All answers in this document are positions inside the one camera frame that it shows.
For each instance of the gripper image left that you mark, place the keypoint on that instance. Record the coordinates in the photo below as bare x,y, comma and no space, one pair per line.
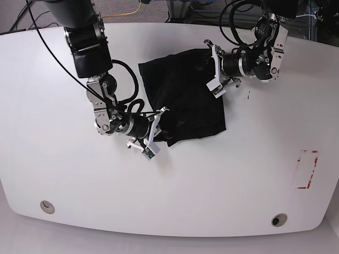
142,130

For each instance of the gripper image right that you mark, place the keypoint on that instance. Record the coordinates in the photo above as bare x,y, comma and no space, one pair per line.
226,65

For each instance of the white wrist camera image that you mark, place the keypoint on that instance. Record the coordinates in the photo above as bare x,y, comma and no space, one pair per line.
150,151
216,88

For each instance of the right table grommet hole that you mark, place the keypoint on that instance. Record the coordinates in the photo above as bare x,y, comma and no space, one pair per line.
279,220

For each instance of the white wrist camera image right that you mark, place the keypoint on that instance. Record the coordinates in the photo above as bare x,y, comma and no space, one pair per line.
216,88

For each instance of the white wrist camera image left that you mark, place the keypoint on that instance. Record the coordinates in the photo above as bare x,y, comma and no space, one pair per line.
150,151

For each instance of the left table grommet hole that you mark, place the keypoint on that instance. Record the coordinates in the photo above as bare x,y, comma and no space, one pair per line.
47,207

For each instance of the aluminium frame stand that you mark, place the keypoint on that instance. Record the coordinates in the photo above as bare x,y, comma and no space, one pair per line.
178,10

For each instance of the red tape rectangle marking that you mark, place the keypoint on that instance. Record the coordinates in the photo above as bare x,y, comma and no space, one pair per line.
305,169

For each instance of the black t-shirt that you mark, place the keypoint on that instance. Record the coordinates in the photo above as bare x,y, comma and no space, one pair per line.
179,82

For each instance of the table grommet hole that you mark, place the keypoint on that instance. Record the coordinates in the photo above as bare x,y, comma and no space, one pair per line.
47,207
279,220

